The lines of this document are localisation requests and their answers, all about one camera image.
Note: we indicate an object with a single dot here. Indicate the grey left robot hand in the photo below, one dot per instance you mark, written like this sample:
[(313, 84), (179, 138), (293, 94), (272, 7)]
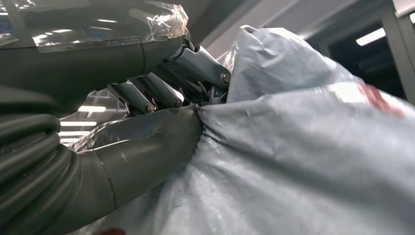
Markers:
[(81, 65)]

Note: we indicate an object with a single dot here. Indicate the white parcel bag red print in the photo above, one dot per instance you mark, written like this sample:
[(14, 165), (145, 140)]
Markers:
[(291, 162)]

